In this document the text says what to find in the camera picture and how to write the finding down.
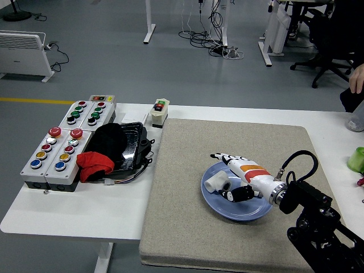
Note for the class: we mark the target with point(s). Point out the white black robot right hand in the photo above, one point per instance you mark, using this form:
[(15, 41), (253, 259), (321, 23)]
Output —
[(253, 173)]

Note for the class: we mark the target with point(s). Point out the white tee pipe fitting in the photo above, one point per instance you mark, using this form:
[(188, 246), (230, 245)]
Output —
[(214, 182)]

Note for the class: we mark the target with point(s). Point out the blue plate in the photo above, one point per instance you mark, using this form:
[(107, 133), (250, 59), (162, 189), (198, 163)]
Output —
[(241, 210)]

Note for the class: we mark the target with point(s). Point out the grey-brown mat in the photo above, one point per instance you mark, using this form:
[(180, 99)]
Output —
[(185, 199)]

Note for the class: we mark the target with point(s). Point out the green cup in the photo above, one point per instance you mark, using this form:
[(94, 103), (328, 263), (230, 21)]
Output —
[(357, 160)]

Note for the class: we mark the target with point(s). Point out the small red object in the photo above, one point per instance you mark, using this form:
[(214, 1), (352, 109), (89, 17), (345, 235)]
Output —
[(361, 181)]

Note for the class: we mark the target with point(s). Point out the black device housing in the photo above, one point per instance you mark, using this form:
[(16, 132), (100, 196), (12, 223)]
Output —
[(143, 150)]

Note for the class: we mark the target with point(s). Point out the black plastic tray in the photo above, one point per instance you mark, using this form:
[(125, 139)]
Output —
[(132, 142)]

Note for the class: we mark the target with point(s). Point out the white paper card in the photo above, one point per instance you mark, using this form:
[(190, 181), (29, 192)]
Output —
[(133, 116)]

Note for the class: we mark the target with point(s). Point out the black office chair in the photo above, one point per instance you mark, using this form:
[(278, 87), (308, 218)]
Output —
[(324, 61)]

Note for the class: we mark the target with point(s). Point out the person's hand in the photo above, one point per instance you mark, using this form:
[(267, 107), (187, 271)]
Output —
[(357, 78)]

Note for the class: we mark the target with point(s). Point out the black white shoe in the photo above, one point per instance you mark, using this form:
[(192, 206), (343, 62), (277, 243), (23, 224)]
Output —
[(293, 36)]

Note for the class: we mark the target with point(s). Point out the black cloth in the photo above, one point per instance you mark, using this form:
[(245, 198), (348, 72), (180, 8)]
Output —
[(109, 140)]

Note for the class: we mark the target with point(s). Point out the white desk leg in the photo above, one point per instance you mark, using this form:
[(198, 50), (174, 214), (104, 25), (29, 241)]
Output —
[(148, 22), (224, 25)]

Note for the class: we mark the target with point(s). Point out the grey box red green buttons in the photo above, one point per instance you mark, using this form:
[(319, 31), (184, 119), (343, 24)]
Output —
[(68, 113), (106, 113)]

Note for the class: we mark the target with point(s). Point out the red cloth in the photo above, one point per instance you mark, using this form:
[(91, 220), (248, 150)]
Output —
[(91, 162)]

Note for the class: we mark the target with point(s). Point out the white table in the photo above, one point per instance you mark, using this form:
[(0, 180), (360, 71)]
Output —
[(85, 210)]

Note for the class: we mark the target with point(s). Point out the grey box with mushroom button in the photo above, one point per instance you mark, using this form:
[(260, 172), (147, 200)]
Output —
[(34, 173), (71, 167)]

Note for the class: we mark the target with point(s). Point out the white panel heater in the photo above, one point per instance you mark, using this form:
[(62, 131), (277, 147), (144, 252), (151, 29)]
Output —
[(20, 57)]

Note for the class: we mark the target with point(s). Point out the black stand base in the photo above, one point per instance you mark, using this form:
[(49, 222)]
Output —
[(15, 15)]

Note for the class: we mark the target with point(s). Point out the white switch box green red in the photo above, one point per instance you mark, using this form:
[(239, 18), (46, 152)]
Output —
[(159, 115)]

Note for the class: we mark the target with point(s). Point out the white desk frame with panel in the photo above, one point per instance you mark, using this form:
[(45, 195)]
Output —
[(277, 31)]

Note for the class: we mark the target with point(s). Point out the small grey switch yellow label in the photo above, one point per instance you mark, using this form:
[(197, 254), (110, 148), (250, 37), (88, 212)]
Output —
[(101, 98)]

